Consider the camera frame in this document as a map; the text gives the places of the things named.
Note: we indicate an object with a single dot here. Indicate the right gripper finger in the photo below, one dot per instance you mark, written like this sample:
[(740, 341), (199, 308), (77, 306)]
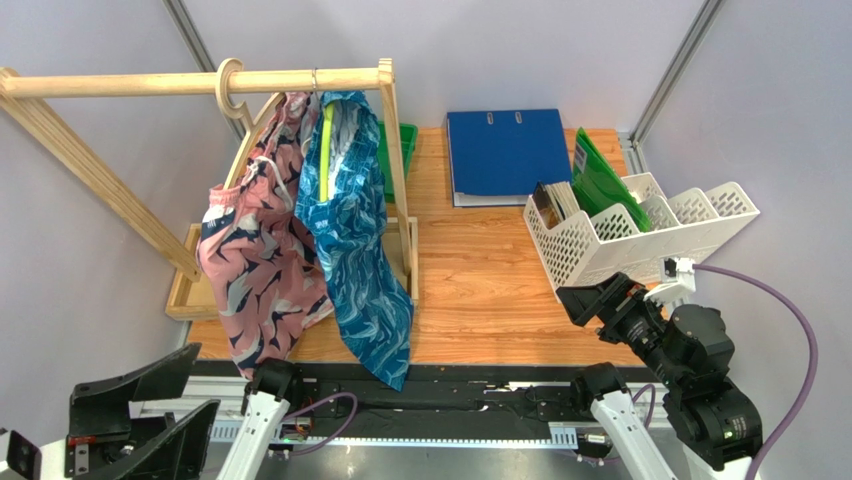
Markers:
[(620, 288), (581, 304)]

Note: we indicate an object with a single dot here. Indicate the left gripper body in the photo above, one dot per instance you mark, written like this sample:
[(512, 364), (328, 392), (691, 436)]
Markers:
[(81, 446)]

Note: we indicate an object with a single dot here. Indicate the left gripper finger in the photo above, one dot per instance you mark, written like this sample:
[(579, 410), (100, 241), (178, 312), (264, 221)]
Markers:
[(177, 448), (100, 410)]

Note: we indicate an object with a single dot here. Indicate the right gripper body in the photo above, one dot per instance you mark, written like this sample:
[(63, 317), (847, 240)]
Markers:
[(617, 309)]

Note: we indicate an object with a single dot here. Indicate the pink patterned shorts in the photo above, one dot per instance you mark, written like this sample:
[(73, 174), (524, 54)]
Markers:
[(260, 259)]

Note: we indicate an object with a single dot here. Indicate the blue patterned shorts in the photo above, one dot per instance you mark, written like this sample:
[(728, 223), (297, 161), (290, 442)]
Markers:
[(373, 310)]

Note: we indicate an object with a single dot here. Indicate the green plastic hanger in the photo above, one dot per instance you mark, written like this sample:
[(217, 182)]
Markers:
[(323, 164)]

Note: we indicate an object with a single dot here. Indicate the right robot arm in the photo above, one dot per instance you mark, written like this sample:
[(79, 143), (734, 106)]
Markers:
[(689, 352)]

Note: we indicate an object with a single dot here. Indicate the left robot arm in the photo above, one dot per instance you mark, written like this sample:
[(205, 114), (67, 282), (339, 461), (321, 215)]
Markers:
[(266, 400)]

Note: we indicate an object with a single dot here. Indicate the white perforated file organizer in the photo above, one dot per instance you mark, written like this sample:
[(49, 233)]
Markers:
[(584, 250)]

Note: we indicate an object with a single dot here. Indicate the green plastic folder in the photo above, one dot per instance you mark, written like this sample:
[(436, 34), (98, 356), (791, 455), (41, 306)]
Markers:
[(596, 185)]

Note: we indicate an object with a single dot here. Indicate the booklets in organizer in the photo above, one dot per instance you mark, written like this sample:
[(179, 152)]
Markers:
[(555, 203)]

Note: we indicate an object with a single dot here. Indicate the wooden clothes rack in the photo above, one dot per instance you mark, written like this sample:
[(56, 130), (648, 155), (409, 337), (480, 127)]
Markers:
[(247, 96)]

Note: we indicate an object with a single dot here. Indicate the green plastic tray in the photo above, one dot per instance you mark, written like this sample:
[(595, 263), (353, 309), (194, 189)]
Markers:
[(408, 138)]

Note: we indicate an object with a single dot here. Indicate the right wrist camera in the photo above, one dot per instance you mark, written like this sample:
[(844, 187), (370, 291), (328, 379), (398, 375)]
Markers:
[(678, 282)]

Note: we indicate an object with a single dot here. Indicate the blue ring binder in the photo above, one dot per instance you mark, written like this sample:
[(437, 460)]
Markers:
[(498, 157)]

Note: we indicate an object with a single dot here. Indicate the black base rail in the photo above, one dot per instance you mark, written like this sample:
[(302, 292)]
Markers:
[(443, 402)]

